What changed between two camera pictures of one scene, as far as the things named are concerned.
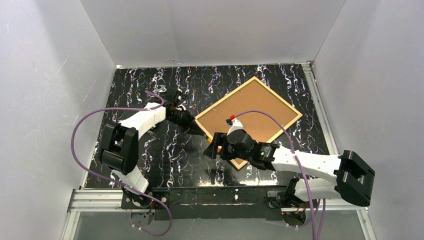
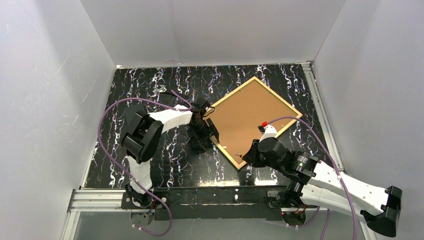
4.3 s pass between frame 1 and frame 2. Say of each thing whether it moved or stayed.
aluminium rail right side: stayed
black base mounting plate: stayed
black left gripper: moved
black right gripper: moved
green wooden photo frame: stayed
